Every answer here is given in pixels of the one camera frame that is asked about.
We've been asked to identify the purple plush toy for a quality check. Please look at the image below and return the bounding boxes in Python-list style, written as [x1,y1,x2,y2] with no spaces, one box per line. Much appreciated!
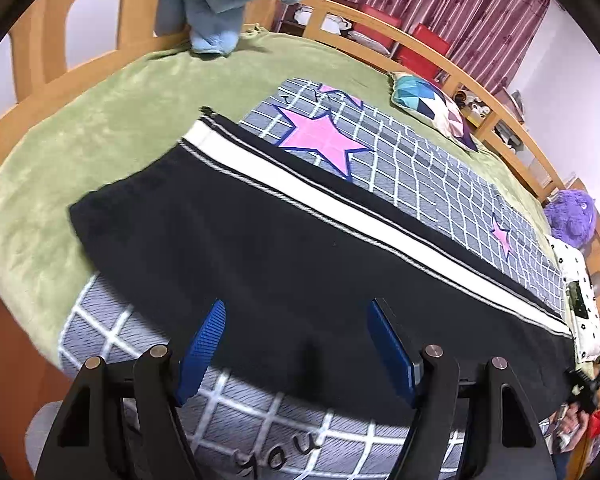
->
[543,188,597,249]

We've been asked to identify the black pants with white stripe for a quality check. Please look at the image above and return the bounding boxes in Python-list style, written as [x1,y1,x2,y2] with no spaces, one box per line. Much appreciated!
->
[69,110,574,425]

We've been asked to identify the grey checked star blanket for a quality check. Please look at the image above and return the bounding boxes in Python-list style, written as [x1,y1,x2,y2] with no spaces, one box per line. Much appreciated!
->
[58,78,567,479]

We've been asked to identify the red chair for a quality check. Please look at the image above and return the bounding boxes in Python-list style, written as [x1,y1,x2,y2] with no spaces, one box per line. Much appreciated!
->
[352,3,404,53]
[394,23,452,82]

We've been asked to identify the right hand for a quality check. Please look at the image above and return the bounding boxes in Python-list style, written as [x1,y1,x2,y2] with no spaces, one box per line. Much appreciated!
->
[552,403,590,454]

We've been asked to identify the white black-dotted pillow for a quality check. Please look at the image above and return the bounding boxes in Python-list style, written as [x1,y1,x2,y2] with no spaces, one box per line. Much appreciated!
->
[548,236,600,364]

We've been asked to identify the colourful geometric pillow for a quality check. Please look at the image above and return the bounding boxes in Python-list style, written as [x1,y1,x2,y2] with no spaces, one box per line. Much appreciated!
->
[390,72,479,153]

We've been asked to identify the green fleece bedspread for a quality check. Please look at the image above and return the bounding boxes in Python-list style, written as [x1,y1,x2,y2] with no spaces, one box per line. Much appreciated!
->
[0,28,553,363]

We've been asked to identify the wooden bed frame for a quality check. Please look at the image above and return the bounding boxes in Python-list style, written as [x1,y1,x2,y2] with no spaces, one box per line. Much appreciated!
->
[0,0,600,480]

